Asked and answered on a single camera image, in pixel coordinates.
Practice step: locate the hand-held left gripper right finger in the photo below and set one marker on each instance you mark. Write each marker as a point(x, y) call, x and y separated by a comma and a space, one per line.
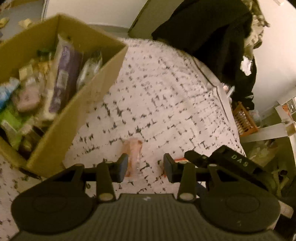
point(168, 168)

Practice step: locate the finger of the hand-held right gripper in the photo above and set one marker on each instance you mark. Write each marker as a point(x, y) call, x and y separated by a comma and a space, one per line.
point(198, 158)

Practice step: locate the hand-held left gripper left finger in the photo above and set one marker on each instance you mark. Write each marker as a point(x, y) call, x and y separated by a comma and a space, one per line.
point(122, 168)

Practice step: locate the red snack packet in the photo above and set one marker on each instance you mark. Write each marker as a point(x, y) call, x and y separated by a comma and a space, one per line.
point(180, 160)

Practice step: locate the orange cracker packet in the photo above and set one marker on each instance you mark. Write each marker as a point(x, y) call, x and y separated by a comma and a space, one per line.
point(133, 157)

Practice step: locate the brown cardboard box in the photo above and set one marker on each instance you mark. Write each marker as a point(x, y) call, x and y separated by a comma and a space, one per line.
point(76, 109)

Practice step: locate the clear grey snack packet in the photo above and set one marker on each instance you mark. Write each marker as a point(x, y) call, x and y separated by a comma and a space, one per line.
point(89, 69)

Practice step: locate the white purple snack packet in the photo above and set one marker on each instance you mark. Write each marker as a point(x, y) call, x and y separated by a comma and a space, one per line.
point(66, 76)

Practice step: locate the pink round snack packet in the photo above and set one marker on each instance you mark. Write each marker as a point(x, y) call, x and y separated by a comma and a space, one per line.
point(27, 98)

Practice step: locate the bright green snack packet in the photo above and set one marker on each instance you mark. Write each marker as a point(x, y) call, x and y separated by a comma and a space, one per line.
point(10, 125)

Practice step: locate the white desk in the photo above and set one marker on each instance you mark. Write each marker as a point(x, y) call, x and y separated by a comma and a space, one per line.
point(266, 133)

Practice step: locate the orange plastic basket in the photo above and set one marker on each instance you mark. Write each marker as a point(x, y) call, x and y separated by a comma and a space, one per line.
point(244, 119)

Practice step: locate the black garment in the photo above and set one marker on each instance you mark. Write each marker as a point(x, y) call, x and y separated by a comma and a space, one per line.
point(240, 88)

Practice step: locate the white cloth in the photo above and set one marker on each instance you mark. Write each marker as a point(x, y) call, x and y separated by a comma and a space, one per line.
point(245, 64)

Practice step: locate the black coat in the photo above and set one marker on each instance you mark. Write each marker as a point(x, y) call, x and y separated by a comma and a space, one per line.
point(203, 25)

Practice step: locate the patterned beige garment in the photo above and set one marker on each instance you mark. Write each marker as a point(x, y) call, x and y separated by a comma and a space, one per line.
point(257, 20)

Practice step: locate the green door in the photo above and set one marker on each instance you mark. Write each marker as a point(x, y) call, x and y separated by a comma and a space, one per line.
point(143, 20)

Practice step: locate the beige slipper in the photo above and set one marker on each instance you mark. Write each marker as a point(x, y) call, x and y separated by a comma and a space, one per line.
point(4, 22)
point(26, 23)

